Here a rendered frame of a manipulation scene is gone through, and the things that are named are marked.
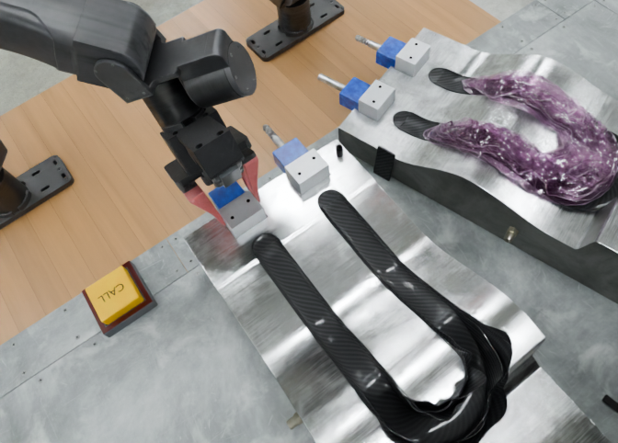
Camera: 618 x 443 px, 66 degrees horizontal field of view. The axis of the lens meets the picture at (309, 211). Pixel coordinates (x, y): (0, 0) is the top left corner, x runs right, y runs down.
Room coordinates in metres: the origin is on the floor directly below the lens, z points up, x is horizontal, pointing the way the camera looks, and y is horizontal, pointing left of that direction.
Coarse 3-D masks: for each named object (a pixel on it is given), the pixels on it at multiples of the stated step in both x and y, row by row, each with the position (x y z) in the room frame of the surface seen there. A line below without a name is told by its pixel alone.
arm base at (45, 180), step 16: (48, 160) 0.52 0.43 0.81; (0, 176) 0.46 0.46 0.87; (32, 176) 0.50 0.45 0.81; (48, 176) 0.49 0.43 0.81; (64, 176) 0.49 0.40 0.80; (0, 192) 0.44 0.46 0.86; (16, 192) 0.45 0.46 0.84; (32, 192) 0.46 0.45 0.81; (48, 192) 0.46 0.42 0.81; (0, 208) 0.43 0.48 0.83; (16, 208) 0.43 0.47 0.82; (32, 208) 0.44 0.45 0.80; (0, 224) 0.41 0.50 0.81
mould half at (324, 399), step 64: (320, 192) 0.32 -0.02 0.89; (384, 192) 0.31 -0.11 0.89; (320, 256) 0.23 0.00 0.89; (448, 256) 0.20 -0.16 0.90; (256, 320) 0.16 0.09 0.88; (384, 320) 0.13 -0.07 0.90; (512, 320) 0.10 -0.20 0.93; (320, 384) 0.07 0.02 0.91; (448, 384) 0.05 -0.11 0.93; (512, 384) 0.04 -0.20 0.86
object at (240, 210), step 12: (216, 192) 0.34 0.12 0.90; (228, 192) 0.34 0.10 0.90; (240, 192) 0.34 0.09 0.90; (216, 204) 0.33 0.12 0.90; (228, 204) 0.31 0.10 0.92; (240, 204) 0.31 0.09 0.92; (252, 204) 0.31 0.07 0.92; (228, 216) 0.30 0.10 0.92; (240, 216) 0.29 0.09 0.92; (252, 216) 0.29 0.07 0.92; (264, 216) 0.30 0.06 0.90; (228, 228) 0.30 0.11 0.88; (240, 228) 0.28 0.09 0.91
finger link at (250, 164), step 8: (248, 152) 0.35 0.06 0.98; (248, 160) 0.33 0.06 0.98; (256, 160) 0.34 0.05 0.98; (248, 168) 0.33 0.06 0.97; (256, 168) 0.33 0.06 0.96; (200, 176) 0.32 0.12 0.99; (248, 176) 0.32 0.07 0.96; (256, 176) 0.33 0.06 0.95; (208, 184) 0.31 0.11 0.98; (248, 184) 0.34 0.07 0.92; (256, 184) 0.32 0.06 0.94; (256, 192) 0.32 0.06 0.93
